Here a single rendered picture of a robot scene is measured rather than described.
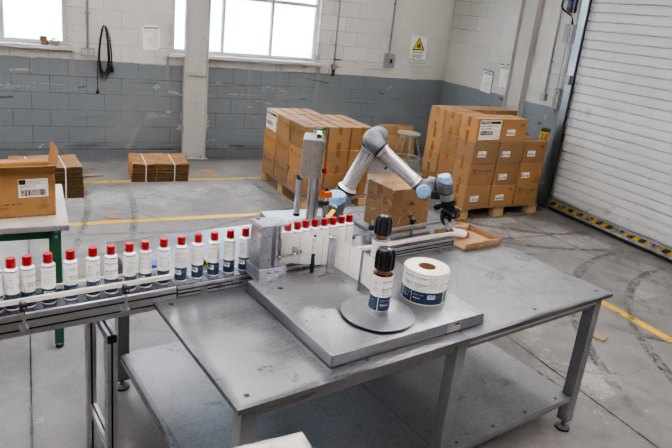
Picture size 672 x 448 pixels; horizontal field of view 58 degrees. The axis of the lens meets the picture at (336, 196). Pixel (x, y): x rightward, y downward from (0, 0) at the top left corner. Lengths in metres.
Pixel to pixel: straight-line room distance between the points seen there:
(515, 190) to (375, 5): 3.48
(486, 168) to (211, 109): 3.70
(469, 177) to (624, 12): 2.39
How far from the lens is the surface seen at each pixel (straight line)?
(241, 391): 2.12
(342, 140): 6.53
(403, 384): 3.37
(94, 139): 8.14
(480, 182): 6.82
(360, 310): 2.55
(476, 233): 3.87
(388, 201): 3.52
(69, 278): 2.55
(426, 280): 2.65
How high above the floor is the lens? 2.05
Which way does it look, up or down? 17 degrees down
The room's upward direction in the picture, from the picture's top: 6 degrees clockwise
